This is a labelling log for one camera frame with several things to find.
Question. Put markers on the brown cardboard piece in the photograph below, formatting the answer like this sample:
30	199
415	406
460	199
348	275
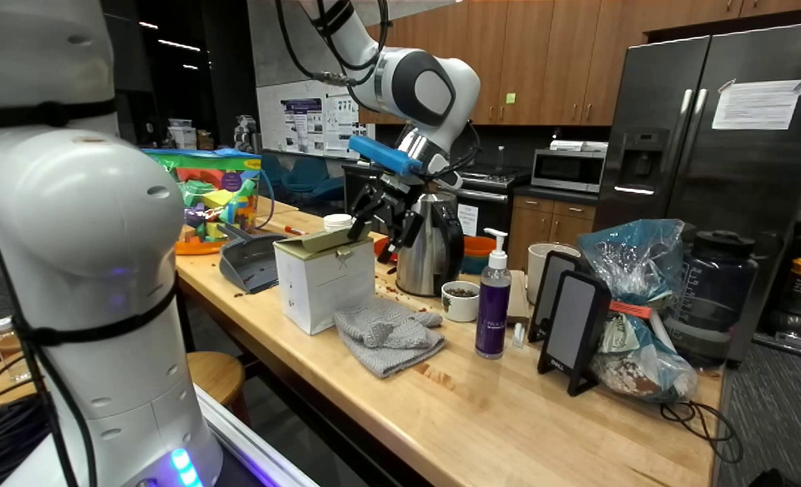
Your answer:
518	298

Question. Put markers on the white paper on oven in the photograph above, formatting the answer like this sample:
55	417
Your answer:
469	221

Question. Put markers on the small white bowl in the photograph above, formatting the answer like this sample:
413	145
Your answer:
460	303

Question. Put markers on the purple pump bottle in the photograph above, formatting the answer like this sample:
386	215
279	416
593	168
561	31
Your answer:
494	307

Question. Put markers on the grey knitted cloth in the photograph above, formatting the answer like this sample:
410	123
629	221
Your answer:
391	341

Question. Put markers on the clear plastic bag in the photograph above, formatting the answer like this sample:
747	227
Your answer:
640	261

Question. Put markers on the white paper notice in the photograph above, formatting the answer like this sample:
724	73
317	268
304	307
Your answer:
756	103

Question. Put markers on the stainless steel refrigerator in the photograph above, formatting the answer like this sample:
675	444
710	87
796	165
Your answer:
741	179

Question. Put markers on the white pack on microwave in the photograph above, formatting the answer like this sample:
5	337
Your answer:
580	146

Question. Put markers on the white cylindrical canister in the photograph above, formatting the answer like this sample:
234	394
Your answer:
536	265

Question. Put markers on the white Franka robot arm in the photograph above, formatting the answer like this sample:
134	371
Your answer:
77	234

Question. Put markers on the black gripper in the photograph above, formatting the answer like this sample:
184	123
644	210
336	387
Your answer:
417	192

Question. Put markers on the wooden base cabinet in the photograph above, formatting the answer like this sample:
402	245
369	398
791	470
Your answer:
549	226

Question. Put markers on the black kitchen oven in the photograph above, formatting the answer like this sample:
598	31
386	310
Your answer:
486	204

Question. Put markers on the black blender jar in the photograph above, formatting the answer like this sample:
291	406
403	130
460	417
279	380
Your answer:
721	287

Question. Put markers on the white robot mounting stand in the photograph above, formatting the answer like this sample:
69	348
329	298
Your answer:
254	451

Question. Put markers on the colourful foam blocks pack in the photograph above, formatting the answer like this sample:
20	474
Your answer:
214	179

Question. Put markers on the silver microwave oven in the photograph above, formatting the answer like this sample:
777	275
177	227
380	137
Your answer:
564	171

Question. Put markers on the green sticky note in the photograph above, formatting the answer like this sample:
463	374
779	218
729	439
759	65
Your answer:
511	99

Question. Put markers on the white coffee filter box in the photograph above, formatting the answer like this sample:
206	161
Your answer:
322	287

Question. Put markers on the wooden wall cabinets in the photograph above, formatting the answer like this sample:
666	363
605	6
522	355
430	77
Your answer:
580	54

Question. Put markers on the grey plastic dustpan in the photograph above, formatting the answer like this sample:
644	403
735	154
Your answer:
249	261

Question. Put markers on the small white tube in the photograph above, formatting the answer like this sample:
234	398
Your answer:
520	337

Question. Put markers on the stainless steel electric kettle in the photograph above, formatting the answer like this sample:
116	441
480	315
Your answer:
436	261

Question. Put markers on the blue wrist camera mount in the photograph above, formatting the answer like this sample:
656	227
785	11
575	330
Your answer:
386	154

